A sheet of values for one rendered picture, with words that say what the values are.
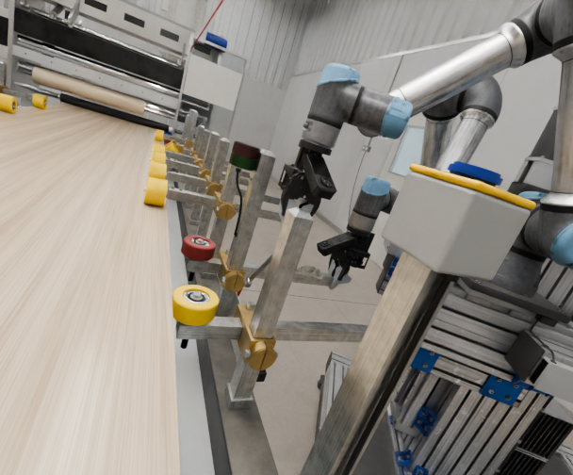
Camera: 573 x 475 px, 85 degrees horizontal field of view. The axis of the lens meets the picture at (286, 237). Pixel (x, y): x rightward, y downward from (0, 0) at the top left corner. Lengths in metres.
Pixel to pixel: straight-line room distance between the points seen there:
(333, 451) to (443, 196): 0.27
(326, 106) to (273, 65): 9.34
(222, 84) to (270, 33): 6.93
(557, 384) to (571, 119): 0.53
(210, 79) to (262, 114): 6.70
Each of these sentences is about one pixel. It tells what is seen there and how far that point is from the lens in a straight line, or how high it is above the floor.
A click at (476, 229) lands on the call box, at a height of 1.19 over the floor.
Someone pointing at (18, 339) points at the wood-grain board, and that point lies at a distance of 0.49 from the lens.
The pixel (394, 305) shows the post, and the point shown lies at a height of 1.10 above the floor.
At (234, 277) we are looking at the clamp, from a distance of 0.77.
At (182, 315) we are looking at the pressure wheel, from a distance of 0.56.
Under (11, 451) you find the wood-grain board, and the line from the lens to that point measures 0.39.
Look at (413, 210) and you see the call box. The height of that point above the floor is 1.19.
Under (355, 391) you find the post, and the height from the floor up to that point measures 1.00.
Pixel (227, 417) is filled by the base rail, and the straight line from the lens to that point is 0.68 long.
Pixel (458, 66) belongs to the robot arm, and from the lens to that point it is 0.85.
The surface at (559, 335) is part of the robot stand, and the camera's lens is 1.02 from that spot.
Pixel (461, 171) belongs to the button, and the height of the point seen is 1.23.
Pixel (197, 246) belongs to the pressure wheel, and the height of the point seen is 0.91.
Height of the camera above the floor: 1.21
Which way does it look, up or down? 17 degrees down
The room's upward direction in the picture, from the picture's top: 19 degrees clockwise
